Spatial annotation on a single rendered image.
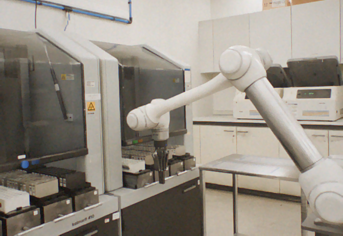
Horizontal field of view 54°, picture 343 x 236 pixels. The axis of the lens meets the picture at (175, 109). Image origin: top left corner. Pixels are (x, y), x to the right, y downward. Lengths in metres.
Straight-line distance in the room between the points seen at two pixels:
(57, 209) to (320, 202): 1.02
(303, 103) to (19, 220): 3.05
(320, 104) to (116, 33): 2.19
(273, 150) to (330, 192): 2.75
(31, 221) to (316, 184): 1.07
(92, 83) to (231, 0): 3.49
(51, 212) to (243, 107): 2.93
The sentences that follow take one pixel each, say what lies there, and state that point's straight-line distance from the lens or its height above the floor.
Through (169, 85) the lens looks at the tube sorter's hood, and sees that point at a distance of 2.18.
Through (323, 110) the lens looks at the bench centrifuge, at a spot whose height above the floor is 1.01.
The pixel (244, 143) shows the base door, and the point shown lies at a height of 0.61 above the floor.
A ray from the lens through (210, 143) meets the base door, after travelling 4.30.
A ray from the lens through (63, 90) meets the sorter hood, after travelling 1.60.
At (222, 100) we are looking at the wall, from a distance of 4.88.
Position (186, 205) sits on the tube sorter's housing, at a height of 0.51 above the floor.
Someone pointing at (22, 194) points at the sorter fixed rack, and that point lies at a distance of 1.50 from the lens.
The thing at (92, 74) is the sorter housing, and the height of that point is 1.35.
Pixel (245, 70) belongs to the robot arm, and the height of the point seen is 1.33.
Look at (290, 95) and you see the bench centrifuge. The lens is 3.89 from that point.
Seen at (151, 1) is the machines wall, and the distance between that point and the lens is 3.98.
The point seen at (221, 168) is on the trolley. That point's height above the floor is 0.82.
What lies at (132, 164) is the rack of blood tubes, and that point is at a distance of 1.88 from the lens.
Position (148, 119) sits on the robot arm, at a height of 1.13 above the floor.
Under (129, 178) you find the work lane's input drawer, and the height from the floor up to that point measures 0.79.
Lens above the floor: 1.25
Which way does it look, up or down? 3 degrees down
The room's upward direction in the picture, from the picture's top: 2 degrees counter-clockwise
